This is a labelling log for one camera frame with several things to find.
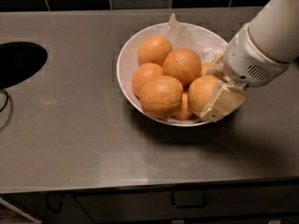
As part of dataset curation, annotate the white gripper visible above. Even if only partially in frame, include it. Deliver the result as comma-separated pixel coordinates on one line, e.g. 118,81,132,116
199,23,290,122

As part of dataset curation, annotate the black drawer handle left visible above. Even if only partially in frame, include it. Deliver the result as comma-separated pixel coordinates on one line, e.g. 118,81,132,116
44,193,63,215

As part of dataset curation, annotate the black drawer handle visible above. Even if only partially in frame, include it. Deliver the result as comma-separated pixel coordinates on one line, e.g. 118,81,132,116
44,193,63,215
171,190,207,209

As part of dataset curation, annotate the orange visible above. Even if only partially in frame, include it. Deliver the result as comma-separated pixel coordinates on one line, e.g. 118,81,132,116
173,91,192,120
139,76,183,119
202,63,212,76
163,49,202,87
137,35,173,65
188,75,220,116
132,63,163,97

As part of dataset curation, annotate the black cable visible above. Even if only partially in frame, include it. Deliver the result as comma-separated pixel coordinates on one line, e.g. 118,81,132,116
0,89,10,113

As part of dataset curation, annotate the white ceramic bowl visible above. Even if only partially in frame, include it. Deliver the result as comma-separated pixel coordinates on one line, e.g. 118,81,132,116
116,21,230,128

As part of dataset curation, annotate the white paper liner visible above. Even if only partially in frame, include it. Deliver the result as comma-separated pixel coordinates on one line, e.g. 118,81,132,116
167,14,227,63

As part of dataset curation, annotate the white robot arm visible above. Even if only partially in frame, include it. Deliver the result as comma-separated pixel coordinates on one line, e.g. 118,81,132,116
200,0,299,121

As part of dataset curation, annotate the black round object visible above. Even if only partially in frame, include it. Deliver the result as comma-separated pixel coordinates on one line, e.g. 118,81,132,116
0,42,48,89

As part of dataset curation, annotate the black drawer handle centre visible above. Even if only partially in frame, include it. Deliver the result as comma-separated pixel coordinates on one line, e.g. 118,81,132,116
171,190,207,209

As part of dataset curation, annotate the dark drawer front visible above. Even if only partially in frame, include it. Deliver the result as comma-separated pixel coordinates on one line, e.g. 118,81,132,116
76,186,299,223

